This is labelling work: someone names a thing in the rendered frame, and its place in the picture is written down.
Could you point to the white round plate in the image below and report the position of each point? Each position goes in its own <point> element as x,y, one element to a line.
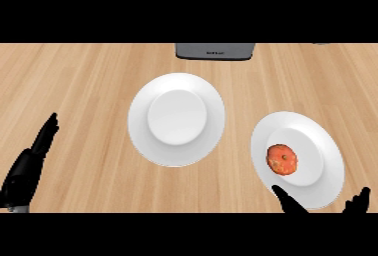
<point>176,120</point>
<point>315,146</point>

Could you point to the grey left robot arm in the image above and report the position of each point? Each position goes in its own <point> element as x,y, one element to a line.
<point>19,209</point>

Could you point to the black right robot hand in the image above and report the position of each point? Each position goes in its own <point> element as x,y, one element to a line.
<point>292,203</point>

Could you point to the grey appliance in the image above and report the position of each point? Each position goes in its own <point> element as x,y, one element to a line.
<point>215,51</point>

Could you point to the orange squash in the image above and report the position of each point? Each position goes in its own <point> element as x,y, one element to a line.
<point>283,159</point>

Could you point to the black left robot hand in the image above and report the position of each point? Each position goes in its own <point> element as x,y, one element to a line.
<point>27,166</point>

